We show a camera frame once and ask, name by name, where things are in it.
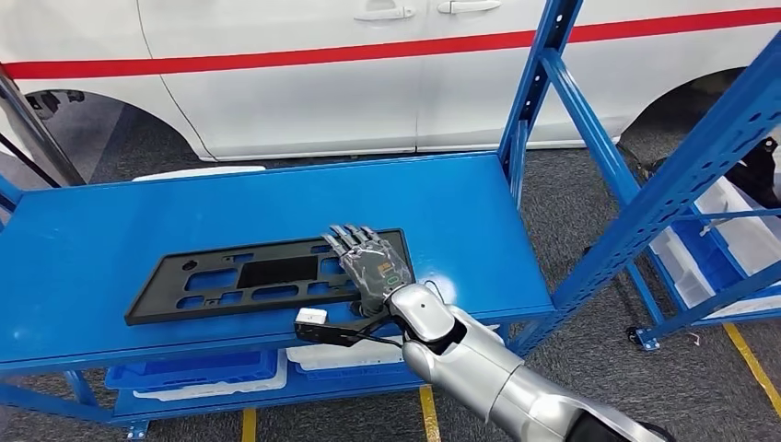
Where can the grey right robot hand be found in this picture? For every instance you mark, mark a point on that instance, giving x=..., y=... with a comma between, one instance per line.
x=375, y=268

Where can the black plastic plate bracket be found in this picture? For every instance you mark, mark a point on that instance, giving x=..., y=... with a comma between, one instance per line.
x=277, y=271

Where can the blue metal shelf rack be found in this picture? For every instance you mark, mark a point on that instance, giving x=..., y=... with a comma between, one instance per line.
x=645, y=293
x=183, y=213

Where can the wide blue plastic bin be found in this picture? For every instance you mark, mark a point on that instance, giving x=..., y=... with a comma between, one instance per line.
x=341, y=372

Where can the yellow floor tape square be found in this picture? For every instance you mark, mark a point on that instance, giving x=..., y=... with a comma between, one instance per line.
x=430, y=415
x=753, y=366

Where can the white car with red stripe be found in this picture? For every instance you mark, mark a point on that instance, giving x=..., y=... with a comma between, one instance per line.
x=305, y=104

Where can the small white floor scrap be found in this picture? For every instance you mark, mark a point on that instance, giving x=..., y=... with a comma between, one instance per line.
x=694, y=339

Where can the black bulky object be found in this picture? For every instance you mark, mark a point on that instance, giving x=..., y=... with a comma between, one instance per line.
x=756, y=171

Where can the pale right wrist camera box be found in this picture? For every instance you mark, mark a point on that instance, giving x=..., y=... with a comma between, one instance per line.
x=311, y=316

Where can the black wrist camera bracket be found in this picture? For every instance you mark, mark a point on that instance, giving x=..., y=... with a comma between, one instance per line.
x=329, y=334

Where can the chrome stanchion post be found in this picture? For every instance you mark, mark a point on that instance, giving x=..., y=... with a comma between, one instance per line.
x=39, y=125

